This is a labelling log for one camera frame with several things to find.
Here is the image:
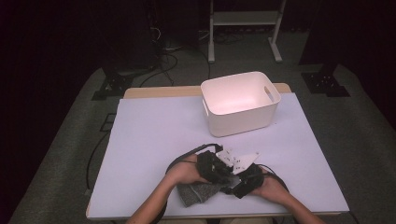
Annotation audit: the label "thin black cable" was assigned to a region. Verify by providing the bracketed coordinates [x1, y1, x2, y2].
[85, 130, 111, 190]

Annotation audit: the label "grey fuzzy cloth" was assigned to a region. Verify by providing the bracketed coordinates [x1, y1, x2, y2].
[177, 181, 232, 208]

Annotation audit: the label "black floor cables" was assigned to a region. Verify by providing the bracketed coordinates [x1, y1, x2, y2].
[138, 24, 213, 88]

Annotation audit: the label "white plastic bin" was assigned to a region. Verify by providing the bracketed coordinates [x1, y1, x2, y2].
[200, 71, 282, 138]

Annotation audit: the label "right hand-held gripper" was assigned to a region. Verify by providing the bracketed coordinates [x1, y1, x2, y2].
[232, 151, 270, 200]

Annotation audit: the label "left hand-held gripper cable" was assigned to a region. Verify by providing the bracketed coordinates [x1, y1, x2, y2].
[155, 143, 224, 224]

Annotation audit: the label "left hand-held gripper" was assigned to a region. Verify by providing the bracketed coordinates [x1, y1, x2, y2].
[195, 148, 238, 185]

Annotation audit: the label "person's left hand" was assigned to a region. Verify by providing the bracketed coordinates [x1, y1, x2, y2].
[164, 154, 209, 188]

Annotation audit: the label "black stand base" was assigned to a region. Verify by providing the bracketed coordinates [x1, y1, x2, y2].
[91, 66, 157, 101]
[300, 63, 351, 98]

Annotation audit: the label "white metal stand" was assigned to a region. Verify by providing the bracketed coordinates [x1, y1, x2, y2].
[207, 0, 288, 64]

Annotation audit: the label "person's right hand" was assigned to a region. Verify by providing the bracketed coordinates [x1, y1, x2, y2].
[250, 167, 294, 207]

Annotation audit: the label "wooden table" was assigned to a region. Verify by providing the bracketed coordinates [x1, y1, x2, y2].
[85, 82, 351, 221]

